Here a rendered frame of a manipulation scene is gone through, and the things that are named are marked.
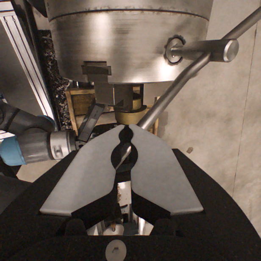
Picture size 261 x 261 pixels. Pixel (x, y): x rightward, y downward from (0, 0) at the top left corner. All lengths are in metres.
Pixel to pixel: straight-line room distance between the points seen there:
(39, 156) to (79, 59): 0.26
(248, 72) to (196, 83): 0.72
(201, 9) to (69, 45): 0.20
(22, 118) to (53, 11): 0.31
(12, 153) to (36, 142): 0.05
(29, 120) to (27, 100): 0.85
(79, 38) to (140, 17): 0.09
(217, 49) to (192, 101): 1.75
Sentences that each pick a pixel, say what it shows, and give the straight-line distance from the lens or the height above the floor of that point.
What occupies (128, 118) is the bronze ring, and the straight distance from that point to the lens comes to 0.38.
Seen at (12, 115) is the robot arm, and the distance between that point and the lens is 0.52.
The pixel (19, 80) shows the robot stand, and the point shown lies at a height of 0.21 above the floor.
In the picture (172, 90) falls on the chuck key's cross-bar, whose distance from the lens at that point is 0.16.
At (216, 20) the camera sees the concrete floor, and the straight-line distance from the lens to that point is 1.95.
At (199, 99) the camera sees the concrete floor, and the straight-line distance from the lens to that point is 1.99.
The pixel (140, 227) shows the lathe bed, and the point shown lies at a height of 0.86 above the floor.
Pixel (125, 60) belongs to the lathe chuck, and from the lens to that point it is 0.23.
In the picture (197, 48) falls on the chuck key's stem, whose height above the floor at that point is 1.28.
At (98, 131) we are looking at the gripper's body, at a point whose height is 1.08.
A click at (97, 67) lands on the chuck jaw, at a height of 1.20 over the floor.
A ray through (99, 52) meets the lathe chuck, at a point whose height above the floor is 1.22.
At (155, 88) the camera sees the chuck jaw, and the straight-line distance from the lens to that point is 0.40.
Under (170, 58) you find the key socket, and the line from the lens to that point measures 0.25.
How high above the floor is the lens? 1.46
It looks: 59 degrees down
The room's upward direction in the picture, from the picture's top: 149 degrees clockwise
